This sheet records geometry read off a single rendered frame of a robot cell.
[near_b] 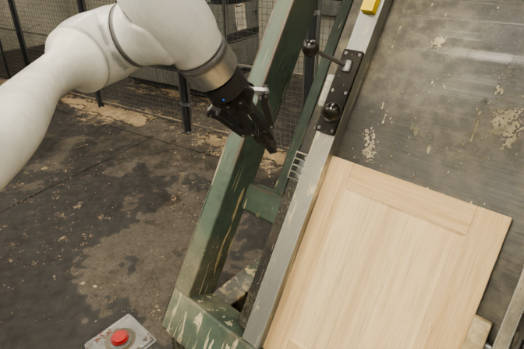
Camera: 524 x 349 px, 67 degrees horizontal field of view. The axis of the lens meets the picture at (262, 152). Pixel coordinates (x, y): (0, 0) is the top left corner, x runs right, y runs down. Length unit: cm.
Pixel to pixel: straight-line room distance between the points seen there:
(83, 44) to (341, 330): 74
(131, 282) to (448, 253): 202
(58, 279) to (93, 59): 221
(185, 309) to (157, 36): 78
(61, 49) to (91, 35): 5
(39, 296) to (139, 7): 227
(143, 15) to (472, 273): 70
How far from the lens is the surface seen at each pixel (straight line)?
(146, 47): 61
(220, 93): 67
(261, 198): 109
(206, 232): 109
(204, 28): 60
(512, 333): 81
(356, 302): 92
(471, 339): 86
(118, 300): 249
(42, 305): 263
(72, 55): 63
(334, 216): 92
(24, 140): 38
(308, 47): 88
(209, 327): 111
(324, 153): 93
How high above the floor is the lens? 173
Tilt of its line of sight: 27 degrees down
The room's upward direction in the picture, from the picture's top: straight up
